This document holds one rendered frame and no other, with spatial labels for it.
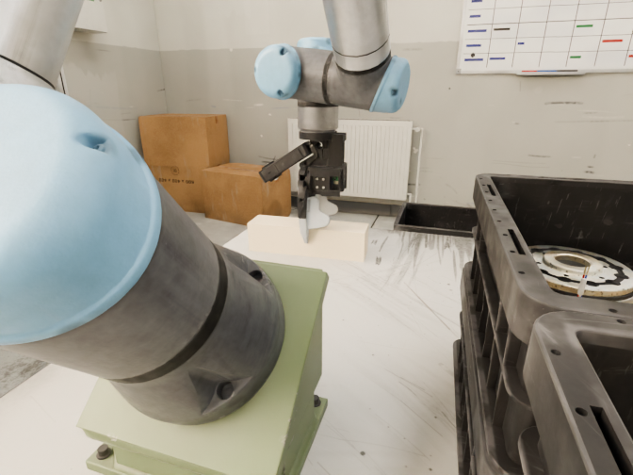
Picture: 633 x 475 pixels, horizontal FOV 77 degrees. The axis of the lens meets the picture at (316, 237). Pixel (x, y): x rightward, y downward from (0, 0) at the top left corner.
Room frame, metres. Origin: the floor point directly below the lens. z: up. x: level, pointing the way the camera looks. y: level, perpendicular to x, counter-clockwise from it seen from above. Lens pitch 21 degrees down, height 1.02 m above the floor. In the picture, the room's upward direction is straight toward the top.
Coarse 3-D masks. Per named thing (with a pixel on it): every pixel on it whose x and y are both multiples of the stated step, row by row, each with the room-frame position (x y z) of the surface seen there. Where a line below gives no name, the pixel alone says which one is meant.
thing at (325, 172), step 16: (320, 144) 0.76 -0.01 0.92; (336, 144) 0.73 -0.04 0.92; (304, 160) 0.75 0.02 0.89; (320, 160) 0.74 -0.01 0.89; (336, 160) 0.73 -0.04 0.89; (304, 176) 0.73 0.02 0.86; (320, 176) 0.72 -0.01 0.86; (336, 176) 0.73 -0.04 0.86; (320, 192) 0.73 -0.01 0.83; (336, 192) 0.71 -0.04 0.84
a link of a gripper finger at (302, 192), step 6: (300, 180) 0.72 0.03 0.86; (300, 186) 0.72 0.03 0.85; (300, 192) 0.71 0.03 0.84; (306, 192) 0.72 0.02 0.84; (300, 198) 0.71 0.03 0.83; (306, 198) 0.72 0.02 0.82; (300, 204) 0.71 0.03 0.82; (306, 204) 0.72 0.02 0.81; (300, 210) 0.71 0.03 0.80; (306, 210) 0.72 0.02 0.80; (300, 216) 0.71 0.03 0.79
